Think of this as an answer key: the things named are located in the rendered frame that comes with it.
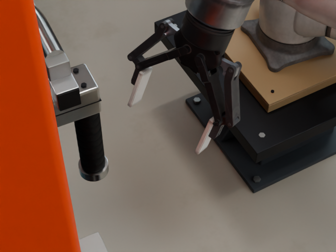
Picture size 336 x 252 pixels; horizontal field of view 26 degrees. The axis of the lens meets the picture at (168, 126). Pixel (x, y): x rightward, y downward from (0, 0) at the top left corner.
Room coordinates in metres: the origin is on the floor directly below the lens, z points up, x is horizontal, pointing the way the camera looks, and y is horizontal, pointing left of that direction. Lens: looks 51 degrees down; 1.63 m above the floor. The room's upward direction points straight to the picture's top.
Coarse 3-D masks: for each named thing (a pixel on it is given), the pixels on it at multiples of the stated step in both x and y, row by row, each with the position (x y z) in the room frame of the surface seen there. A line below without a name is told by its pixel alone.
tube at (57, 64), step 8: (40, 16) 0.68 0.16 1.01; (40, 24) 0.66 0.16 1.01; (48, 24) 0.67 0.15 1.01; (40, 32) 0.65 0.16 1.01; (48, 32) 0.65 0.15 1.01; (48, 40) 0.63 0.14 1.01; (56, 40) 0.64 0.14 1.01; (48, 48) 0.62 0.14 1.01; (56, 48) 0.62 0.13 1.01; (48, 56) 0.61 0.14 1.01; (56, 56) 0.61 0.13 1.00; (64, 56) 0.61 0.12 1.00; (48, 64) 0.60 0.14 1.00; (56, 64) 0.60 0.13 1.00; (64, 64) 0.60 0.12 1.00; (48, 72) 0.60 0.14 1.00; (56, 72) 0.60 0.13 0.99; (64, 72) 0.60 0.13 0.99
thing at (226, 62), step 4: (224, 60) 0.74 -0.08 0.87; (228, 60) 0.74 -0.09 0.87; (220, 64) 0.74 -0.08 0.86; (224, 64) 0.73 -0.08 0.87; (228, 64) 0.73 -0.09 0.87; (232, 64) 0.73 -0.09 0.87; (236, 64) 0.73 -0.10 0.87; (224, 68) 0.73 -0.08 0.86; (236, 68) 0.72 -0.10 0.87; (224, 72) 0.72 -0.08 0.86; (236, 72) 0.72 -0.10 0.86
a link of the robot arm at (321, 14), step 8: (288, 0) 0.72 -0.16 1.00; (296, 0) 0.72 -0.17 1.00; (304, 0) 0.71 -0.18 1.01; (312, 0) 0.71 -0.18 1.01; (320, 0) 0.70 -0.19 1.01; (328, 0) 0.70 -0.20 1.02; (296, 8) 0.72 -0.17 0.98; (304, 8) 0.71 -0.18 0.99; (312, 8) 0.71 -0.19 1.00; (320, 8) 0.70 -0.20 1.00; (328, 8) 0.70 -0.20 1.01; (312, 16) 0.71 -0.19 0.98; (320, 16) 0.70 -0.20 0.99; (328, 16) 0.70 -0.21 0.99; (328, 24) 0.70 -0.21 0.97
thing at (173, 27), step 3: (168, 21) 0.80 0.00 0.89; (168, 24) 0.80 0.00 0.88; (171, 24) 0.80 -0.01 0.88; (168, 27) 0.79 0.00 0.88; (171, 27) 0.79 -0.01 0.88; (174, 27) 0.79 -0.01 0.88; (177, 27) 0.80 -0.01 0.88; (168, 30) 0.79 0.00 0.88; (171, 30) 0.79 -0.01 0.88; (174, 30) 0.79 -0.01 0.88; (165, 33) 0.79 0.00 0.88; (168, 33) 0.79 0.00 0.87; (171, 33) 0.79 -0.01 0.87; (165, 36) 0.79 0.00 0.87
